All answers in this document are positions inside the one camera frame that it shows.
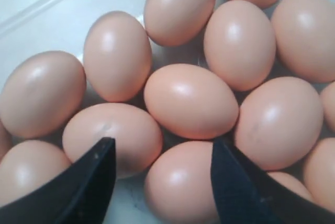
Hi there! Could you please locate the clear plastic bin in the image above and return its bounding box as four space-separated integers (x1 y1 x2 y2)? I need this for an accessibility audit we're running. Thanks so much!
1 0 334 223

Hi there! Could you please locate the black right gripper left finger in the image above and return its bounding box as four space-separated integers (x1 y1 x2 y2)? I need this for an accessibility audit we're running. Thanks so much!
1 137 116 223

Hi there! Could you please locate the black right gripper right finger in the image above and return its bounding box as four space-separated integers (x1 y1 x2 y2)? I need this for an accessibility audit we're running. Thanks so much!
210 139 334 224

